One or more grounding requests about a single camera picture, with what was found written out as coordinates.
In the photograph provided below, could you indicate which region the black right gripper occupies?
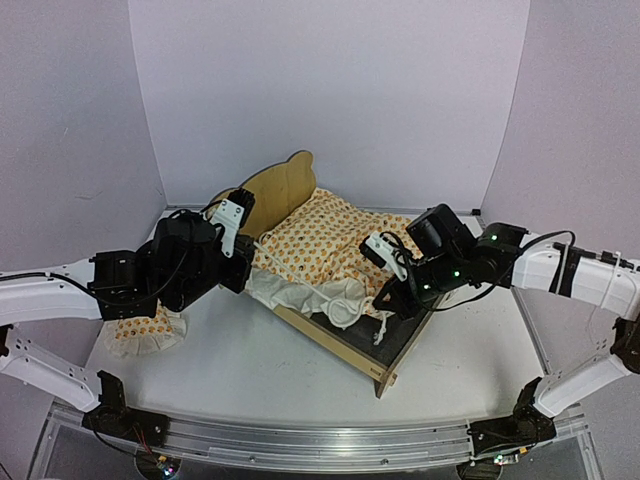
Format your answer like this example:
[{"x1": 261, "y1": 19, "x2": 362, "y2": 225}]
[{"x1": 373, "y1": 252, "x2": 467, "y2": 324}]

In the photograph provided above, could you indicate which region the wooden pet bed frame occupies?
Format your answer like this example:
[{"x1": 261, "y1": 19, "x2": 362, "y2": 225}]
[{"x1": 241, "y1": 150, "x2": 433, "y2": 397}]

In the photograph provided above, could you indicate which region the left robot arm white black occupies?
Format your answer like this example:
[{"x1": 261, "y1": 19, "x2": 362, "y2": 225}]
[{"x1": 1, "y1": 207, "x2": 255, "y2": 437}]

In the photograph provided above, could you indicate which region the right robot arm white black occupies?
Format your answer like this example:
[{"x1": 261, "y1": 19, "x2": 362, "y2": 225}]
[{"x1": 361, "y1": 204, "x2": 639, "y2": 443}]

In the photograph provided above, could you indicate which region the grey bed mat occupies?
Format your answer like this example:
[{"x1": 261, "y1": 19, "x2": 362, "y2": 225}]
[{"x1": 309, "y1": 304, "x2": 426, "y2": 369}]

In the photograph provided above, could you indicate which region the small duck print pillow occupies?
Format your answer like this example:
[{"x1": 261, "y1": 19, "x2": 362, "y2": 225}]
[{"x1": 103, "y1": 301, "x2": 188, "y2": 358}]

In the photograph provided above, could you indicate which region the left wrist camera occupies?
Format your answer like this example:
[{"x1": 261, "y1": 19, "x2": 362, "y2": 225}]
[{"x1": 204, "y1": 188, "x2": 255, "y2": 258}]

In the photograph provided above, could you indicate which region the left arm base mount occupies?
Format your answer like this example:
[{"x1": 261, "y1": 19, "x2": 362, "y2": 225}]
[{"x1": 82, "y1": 371, "x2": 170, "y2": 447}]

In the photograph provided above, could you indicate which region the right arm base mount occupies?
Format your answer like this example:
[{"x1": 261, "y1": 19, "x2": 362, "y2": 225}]
[{"x1": 467, "y1": 377, "x2": 556, "y2": 459}]

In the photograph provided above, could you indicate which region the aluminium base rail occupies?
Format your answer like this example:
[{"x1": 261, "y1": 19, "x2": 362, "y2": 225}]
[{"x1": 27, "y1": 401, "x2": 603, "y2": 479}]

